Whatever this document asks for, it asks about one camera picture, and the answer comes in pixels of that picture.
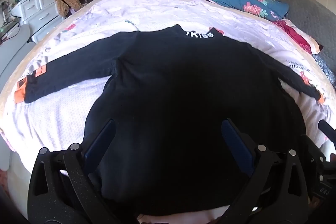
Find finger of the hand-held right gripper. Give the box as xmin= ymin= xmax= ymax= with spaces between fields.
xmin=318 ymin=120 xmax=336 ymax=144

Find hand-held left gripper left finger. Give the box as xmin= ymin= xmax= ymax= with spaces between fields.
xmin=28 ymin=119 xmax=139 ymax=224

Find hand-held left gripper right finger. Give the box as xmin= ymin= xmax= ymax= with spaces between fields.
xmin=218 ymin=119 xmax=309 ymax=224

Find black sweater with orange patches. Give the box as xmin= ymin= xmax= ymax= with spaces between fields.
xmin=24 ymin=25 xmax=322 ymax=216

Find lilac printed bed sheet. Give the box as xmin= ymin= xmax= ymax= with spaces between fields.
xmin=0 ymin=0 xmax=336 ymax=169

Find dark patterned cushion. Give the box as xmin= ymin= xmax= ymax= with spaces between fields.
xmin=314 ymin=53 xmax=336 ymax=81

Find red floral pillow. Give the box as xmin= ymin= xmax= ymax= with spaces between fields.
xmin=273 ymin=19 xmax=324 ymax=54

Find grey quilted headboard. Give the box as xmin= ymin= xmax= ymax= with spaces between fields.
xmin=259 ymin=0 xmax=336 ymax=88

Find tan knitted cloth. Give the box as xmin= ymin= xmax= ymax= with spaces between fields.
xmin=55 ymin=0 xmax=82 ymax=17

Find white drawer cabinet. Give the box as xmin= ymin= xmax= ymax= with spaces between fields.
xmin=12 ymin=0 xmax=65 ymax=42

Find cluttered desk with cables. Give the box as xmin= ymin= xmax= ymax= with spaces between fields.
xmin=0 ymin=0 xmax=20 ymax=42

